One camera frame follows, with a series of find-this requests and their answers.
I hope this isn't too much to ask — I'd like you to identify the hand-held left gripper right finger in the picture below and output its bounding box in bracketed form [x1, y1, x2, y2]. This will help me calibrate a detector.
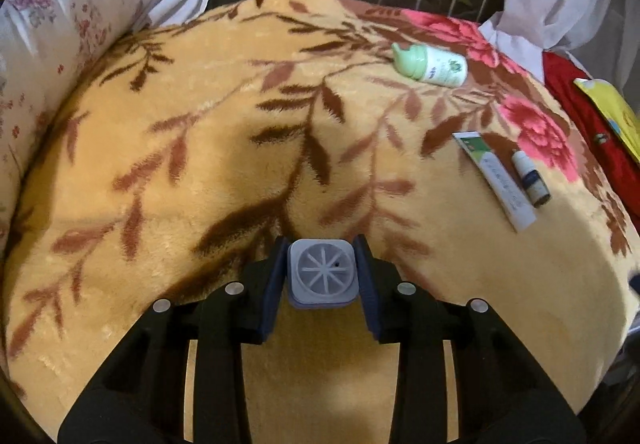
[350, 234, 586, 444]

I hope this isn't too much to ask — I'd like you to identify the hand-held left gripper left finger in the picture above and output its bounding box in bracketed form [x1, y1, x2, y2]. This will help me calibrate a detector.
[57, 235, 291, 444]

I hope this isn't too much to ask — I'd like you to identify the grey square ribbed container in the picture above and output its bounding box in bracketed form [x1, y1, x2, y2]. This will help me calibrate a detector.
[286, 238, 362, 310]

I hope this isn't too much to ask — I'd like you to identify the green and white tube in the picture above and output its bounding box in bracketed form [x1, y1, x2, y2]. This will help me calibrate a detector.
[452, 131, 537, 231]

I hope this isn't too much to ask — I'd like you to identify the small dark dropper bottle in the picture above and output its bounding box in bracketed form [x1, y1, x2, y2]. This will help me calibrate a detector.
[511, 150, 551, 208]

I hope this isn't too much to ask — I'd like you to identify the yellow floral plush blanket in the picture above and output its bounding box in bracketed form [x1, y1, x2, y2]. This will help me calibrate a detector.
[0, 0, 633, 444]

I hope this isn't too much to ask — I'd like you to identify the small white green-capped bottle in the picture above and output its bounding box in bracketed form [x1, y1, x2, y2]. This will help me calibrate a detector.
[391, 42, 468, 88]

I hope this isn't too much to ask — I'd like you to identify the red cloth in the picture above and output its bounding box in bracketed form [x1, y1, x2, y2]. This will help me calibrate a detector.
[542, 52, 640, 230]

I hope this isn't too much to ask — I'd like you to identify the white sheet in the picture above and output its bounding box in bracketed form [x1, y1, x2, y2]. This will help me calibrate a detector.
[477, 12, 546, 80]

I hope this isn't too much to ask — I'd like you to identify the yellow patterned pillow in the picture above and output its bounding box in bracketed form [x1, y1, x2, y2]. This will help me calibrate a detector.
[572, 78, 640, 165]

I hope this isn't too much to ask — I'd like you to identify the rolled floral white quilt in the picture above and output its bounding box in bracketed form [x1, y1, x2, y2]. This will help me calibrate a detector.
[0, 0, 171, 235]

